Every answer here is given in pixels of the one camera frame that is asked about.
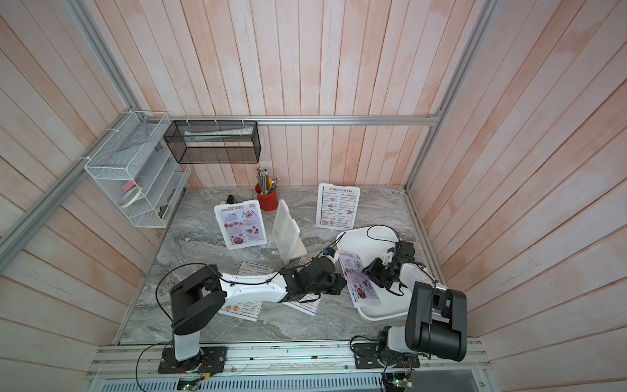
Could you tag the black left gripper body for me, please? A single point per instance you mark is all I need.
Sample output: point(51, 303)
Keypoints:
point(331, 286)

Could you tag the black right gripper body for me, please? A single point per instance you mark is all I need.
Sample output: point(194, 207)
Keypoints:
point(381, 273)

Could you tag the special menu sheet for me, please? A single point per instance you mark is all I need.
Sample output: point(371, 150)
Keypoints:
point(360, 288)
point(242, 224)

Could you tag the Dim Sum Inn menu front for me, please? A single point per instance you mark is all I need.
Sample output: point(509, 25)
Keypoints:
point(309, 303)

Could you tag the white menu holder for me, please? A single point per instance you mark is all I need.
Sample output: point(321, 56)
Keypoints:
point(286, 235)
point(241, 224)
point(338, 206)

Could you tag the special menu sheet top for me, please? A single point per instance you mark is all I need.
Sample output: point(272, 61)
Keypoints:
point(242, 224)

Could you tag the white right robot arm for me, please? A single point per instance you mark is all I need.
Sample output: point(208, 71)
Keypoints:
point(436, 322)

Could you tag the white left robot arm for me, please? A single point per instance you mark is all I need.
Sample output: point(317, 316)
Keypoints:
point(199, 297)

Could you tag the white plastic tray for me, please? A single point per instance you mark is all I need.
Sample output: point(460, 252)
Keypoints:
point(369, 244)

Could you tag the red metal pen cup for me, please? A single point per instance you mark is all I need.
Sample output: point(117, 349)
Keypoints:
point(268, 202)

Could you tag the pencils and pens bundle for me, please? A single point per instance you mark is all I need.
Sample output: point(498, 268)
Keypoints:
point(266, 183)

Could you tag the black mesh basket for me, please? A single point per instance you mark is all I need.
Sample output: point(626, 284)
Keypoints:
point(214, 141)

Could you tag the white tape roll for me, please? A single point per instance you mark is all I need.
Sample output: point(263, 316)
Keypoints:
point(132, 196)

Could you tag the pink tape roll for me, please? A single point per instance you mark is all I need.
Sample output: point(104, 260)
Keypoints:
point(129, 185)

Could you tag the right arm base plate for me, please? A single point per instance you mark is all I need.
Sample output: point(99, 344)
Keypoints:
point(367, 355)

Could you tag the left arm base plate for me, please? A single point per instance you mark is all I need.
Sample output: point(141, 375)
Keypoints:
point(196, 360)

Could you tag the aluminium front rail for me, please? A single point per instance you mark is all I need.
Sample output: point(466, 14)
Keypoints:
point(287, 366)

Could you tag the white wire mesh shelf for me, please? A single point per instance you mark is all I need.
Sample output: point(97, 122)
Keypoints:
point(135, 150)

